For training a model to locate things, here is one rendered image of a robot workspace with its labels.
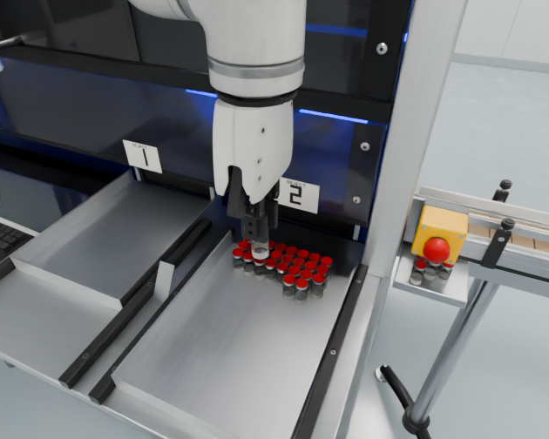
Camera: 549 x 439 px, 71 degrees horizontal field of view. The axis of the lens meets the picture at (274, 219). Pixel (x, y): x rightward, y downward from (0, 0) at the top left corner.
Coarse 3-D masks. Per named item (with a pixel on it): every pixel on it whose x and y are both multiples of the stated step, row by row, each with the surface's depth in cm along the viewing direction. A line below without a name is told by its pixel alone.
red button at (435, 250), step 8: (432, 240) 61; (440, 240) 61; (424, 248) 62; (432, 248) 60; (440, 248) 60; (448, 248) 60; (424, 256) 62; (432, 256) 61; (440, 256) 60; (448, 256) 60
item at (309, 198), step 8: (280, 184) 69; (288, 184) 69; (296, 184) 68; (304, 184) 67; (280, 192) 71; (288, 192) 70; (296, 192) 69; (304, 192) 68; (312, 192) 68; (280, 200) 72; (288, 200) 71; (296, 200) 70; (304, 200) 69; (312, 200) 69; (304, 208) 70; (312, 208) 70
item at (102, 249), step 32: (96, 192) 88; (128, 192) 94; (160, 192) 94; (64, 224) 82; (96, 224) 85; (128, 224) 85; (160, 224) 85; (192, 224) 80; (32, 256) 76; (64, 256) 77; (96, 256) 77; (128, 256) 77; (160, 256) 72; (64, 288) 71; (96, 288) 66; (128, 288) 66
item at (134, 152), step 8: (128, 144) 79; (136, 144) 78; (128, 152) 81; (136, 152) 80; (152, 152) 78; (128, 160) 82; (136, 160) 81; (144, 160) 80; (152, 160) 79; (144, 168) 82; (152, 168) 81; (160, 168) 80
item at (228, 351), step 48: (192, 288) 69; (240, 288) 70; (336, 288) 70; (144, 336) 59; (192, 336) 63; (240, 336) 63; (288, 336) 63; (144, 384) 56; (192, 384) 56; (240, 384) 56; (288, 384) 56; (240, 432) 51; (288, 432) 51
